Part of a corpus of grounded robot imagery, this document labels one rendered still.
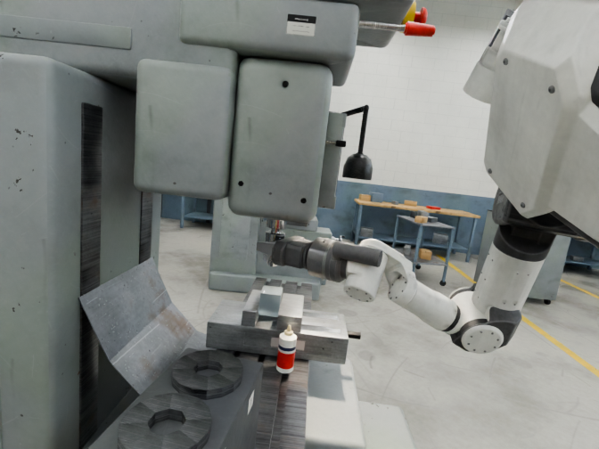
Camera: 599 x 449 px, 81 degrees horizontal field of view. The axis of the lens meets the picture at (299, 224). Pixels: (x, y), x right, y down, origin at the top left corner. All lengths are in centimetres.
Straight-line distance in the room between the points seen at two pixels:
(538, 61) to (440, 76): 743
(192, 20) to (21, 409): 81
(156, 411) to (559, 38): 55
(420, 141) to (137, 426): 739
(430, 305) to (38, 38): 93
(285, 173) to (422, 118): 700
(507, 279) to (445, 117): 710
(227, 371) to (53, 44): 70
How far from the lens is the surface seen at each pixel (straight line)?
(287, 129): 72
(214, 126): 73
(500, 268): 76
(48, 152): 75
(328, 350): 92
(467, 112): 794
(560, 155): 48
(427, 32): 77
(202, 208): 769
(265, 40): 74
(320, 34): 73
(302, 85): 73
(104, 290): 91
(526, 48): 48
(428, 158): 764
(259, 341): 92
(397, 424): 115
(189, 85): 75
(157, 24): 81
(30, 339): 85
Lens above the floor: 143
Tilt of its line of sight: 10 degrees down
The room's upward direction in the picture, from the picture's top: 6 degrees clockwise
